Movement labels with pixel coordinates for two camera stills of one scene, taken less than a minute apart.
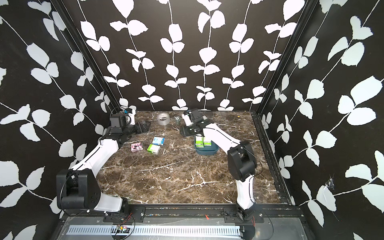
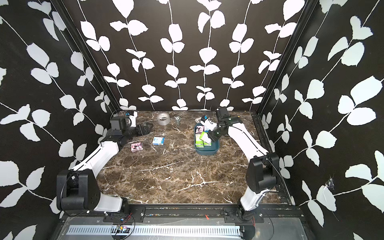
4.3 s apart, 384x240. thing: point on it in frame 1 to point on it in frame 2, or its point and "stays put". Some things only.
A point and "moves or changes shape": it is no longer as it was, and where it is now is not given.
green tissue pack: (153, 149) moves or changes shape
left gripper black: (145, 128) stays put
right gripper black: (184, 130) to (210, 134)
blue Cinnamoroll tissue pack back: (158, 140) stays put
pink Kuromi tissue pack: (135, 147) stays put
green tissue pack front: (199, 141) stays put
